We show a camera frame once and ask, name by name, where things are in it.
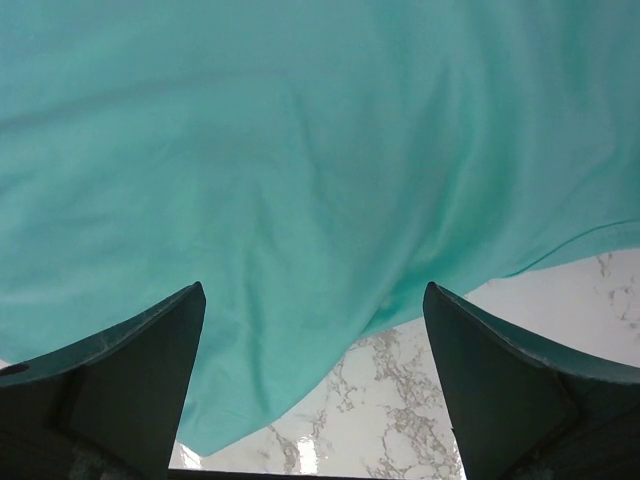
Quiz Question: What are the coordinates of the teal t shirt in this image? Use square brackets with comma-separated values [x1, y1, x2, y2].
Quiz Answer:
[1, 1, 639, 455]

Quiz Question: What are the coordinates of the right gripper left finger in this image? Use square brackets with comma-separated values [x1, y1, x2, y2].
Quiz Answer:
[1, 283, 206, 479]

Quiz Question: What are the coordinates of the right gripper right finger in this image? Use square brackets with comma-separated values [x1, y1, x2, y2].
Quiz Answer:
[423, 282, 639, 479]

